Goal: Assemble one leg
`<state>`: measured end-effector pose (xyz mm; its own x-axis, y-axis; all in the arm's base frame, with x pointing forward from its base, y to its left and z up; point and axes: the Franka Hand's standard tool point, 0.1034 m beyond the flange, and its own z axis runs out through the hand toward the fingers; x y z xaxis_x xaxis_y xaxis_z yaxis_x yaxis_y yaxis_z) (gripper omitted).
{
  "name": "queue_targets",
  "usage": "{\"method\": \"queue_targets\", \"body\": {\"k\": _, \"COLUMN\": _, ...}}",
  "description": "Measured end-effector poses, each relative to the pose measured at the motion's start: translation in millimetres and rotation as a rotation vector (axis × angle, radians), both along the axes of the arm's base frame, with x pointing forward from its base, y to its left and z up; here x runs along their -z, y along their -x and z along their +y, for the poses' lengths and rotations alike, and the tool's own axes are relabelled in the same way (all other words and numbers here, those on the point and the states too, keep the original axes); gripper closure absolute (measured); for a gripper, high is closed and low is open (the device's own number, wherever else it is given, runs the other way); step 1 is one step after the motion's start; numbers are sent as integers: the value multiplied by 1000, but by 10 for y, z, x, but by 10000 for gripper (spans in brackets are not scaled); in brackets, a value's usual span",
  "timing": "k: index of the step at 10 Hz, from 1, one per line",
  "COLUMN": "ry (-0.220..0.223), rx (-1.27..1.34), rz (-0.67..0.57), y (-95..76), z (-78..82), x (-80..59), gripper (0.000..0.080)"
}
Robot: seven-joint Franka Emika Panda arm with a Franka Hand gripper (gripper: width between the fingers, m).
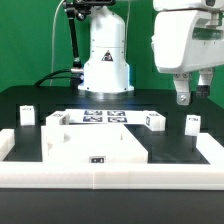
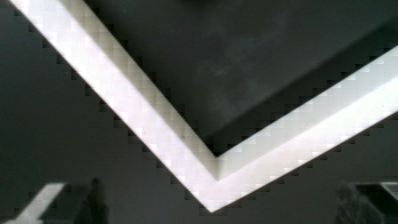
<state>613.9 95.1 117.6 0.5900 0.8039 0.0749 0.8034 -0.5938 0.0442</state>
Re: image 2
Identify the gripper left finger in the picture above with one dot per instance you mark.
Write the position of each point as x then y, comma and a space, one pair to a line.
36, 208

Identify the white U-shaped obstacle fence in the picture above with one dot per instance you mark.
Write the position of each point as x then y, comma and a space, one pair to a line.
221, 177

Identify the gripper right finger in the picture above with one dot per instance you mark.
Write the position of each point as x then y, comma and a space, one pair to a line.
368, 203

